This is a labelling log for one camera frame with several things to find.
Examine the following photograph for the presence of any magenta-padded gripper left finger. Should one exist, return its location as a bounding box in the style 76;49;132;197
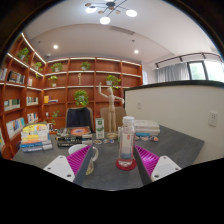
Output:
43;144;94;187

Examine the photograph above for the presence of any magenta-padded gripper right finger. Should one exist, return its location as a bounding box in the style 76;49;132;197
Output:
133;144;183;187

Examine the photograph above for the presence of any clear plastic water bottle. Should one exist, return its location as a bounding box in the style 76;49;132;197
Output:
117;115;136;168

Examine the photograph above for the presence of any stack of dark books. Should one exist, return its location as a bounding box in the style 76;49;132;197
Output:
54;125;94;148

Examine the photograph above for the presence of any flat round red coaster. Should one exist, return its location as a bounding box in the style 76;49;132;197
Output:
115;157;138;172

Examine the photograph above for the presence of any stack of colourful books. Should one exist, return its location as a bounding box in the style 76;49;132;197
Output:
19;123;54;154

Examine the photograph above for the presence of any dark blue chair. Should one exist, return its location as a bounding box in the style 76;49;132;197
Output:
65;106;95;132

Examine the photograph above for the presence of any green and white carton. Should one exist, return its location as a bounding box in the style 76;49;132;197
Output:
95;117;106;140

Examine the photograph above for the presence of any tan chair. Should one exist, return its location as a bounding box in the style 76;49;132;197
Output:
99;106;128;131

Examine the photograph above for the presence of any wooden artist mannequin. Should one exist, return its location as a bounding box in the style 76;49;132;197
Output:
97;82;125;140

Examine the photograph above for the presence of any orange wooden shelf unit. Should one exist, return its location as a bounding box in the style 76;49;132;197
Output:
0;32;144;158

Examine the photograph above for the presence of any grey curtain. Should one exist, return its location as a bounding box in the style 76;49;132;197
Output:
156;62;191;84

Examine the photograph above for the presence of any window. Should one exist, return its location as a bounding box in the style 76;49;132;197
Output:
187;59;224;83

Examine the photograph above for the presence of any branched ceiling lamp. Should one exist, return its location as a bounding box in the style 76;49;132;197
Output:
84;0;138;26

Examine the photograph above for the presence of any white wall socket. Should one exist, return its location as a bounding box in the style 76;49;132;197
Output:
208;110;219;128

